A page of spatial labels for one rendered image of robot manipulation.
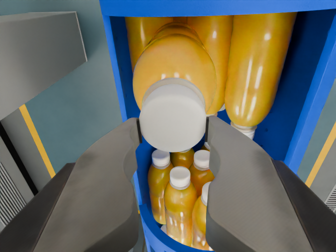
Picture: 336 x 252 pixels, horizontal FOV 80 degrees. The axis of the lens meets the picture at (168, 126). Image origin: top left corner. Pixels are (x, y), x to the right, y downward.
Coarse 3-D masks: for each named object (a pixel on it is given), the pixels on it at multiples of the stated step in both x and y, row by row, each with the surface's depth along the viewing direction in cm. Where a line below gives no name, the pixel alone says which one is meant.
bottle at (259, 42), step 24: (240, 24) 24; (264, 24) 22; (288, 24) 22; (240, 48) 25; (264, 48) 23; (240, 72) 26; (264, 72) 25; (240, 96) 27; (264, 96) 27; (240, 120) 30
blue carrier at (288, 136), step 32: (128, 0) 16; (160, 0) 15; (192, 0) 14; (224, 0) 13; (256, 0) 13; (288, 0) 13; (320, 0) 14; (320, 32) 26; (128, 64) 33; (288, 64) 33; (320, 64) 18; (128, 96) 34; (288, 96) 34; (320, 96) 19; (256, 128) 43; (288, 128) 34; (288, 160) 23; (160, 224) 64
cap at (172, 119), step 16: (160, 96) 11; (176, 96) 10; (192, 96) 11; (144, 112) 11; (160, 112) 11; (176, 112) 11; (192, 112) 11; (144, 128) 12; (160, 128) 12; (176, 128) 11; (192, 128) 11; (160, 144) 12; (176, 144) 12; (192, 144) 12
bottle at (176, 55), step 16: (160, 32) 20; (176, 32) 18; (192, 32) 21; (160, 48) 14; (176, 48) 14; (192, 48) 14; (144, 64) 14; (160, 64) 13; (176, 64) 13; (192, 64) 13; (208, 64) 15; (144, 80) 14; (160, 80) 12; (176, 80) 12; (192, 80) 13; (208, 80) 14; (144, 96) 13; (208, 96) 14
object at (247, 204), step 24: (216, 120) 11; (216, 144) 9; (240, 144) 9; (216, 168) 9; (240, 168) 8; (264, 168) 8; (216, 192) 7; (240, 192) 7; (264, 192) 7; (216, 216) 6; (240, 216) 6; (264, 216) 6; (288, 216) 6; (216, 240) 6; (240, 240) 5; (264, 240) 5; (288, 240) 5
